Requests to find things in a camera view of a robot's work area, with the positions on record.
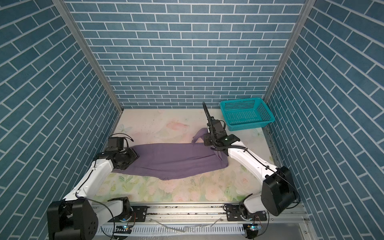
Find purple trousers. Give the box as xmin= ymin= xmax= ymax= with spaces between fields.
xmin=113 ymin=128 xmax=229 ymax=181

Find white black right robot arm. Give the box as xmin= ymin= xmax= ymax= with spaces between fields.
xmin=203 ymin=128 xmax=301 ymax=219

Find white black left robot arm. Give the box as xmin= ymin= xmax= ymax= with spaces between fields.
xmin=47 ymin=148 xmax=139 ymax=240

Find teal plastic basket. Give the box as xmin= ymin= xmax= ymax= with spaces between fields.
xmin=220 ymin=98 xmax=275 ymax=132

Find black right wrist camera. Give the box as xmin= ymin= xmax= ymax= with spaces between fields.
xmin=207 ymin=117 xmax=227 ymax=135

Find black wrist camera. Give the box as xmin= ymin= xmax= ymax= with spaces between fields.
xmin=105 ymin=137 xmax=125 ymax=153
xmin=207 ymin=117 xmax=227 ymax=135

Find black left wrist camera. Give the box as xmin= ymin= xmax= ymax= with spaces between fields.
xmin=105 ymin=137 xmax=125 ymax=153

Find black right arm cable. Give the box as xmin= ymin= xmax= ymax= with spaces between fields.
xmin=202 ymin=101 xmax=214 ymax=130

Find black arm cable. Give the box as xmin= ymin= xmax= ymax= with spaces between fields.
xmin=74 ymin=167 xmax=116 ymax=240
xmin=202 ymin=101 xmax=214 ymax=130

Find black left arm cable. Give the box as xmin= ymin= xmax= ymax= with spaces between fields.
xmin=74 ymin=167 xmax=116 ymax=240

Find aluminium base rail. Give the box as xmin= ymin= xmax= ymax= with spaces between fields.
xmin=61 ymin=202 xmax=313 ymax=226

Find white slotted cable duct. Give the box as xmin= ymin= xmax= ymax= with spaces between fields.
xmin=97 ymin=224 xmax=245 ymax=237

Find aluminium corner post left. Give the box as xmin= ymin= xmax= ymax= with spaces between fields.
xmin=52 ymin=0 xmax=124 ymax=114

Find aluminium corner post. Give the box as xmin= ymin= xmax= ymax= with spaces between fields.
xmin=263 ymin=0 xmax=316 ymax=103
xmin=52 ymin=0 xmax=124 ymax=114

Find aluminium corner post right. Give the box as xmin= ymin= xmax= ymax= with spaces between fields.
xmin=263 ymin=0 xmax=316 ymax=103

